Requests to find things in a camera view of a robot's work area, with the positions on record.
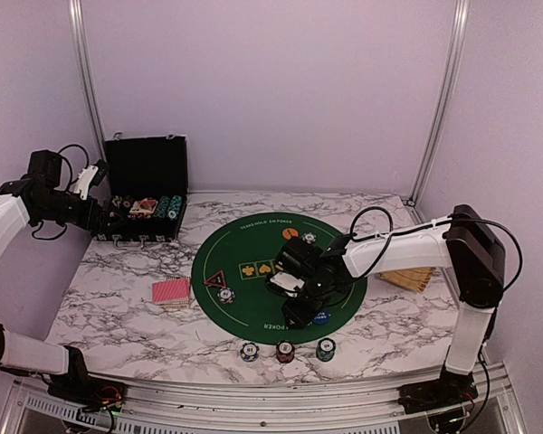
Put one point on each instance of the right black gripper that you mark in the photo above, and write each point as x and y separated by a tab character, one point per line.
301	316

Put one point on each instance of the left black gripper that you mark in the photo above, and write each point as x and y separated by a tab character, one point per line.
100	226

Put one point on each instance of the blue small blind button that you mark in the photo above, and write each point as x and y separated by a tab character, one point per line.
321	318

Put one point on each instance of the orange big blind button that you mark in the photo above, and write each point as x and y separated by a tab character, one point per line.
289	233

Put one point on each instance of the blue white chip stack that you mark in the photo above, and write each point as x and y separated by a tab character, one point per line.
249	352

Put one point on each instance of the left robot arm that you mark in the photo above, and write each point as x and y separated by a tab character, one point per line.
28	202

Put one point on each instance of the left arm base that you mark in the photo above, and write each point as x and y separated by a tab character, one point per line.
78	386

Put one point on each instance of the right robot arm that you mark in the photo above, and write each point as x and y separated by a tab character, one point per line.
188	346

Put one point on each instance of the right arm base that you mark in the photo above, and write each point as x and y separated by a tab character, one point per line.
446	390

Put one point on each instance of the blue tan chip row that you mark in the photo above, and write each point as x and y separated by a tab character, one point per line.
116	200

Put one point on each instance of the brown 100 chip stack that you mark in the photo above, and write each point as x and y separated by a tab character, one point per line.
126	203

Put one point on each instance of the boxed playing card deck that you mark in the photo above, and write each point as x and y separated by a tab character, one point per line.
135	213

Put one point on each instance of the black poker chip case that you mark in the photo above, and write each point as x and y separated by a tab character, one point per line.
147	167

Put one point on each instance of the dark green chip row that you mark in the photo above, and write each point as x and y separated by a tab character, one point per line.
162	207

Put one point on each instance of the teal 50 chip row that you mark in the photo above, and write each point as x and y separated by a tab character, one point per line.
174	207

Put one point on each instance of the teal chip stack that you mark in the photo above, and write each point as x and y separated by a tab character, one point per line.
325	349

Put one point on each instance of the round green poker mat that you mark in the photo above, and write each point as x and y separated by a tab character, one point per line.
246	249

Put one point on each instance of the red back card deck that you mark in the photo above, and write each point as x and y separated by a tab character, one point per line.
172	293

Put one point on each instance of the black red triangle marker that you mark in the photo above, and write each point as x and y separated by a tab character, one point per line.
217	281

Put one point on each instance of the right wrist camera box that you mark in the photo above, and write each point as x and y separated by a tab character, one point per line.
294	265

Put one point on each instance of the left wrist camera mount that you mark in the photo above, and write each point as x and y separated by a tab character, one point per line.
90	176

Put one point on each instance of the aluminium front rail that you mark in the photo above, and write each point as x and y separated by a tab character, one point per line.
360	406

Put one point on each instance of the left aluminium frame post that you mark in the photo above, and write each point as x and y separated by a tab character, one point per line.
79	37

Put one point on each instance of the aluminium frame post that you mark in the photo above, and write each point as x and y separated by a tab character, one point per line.
450	76
79	37

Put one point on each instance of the right aluminium frame post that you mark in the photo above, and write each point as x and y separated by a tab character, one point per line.
450	76

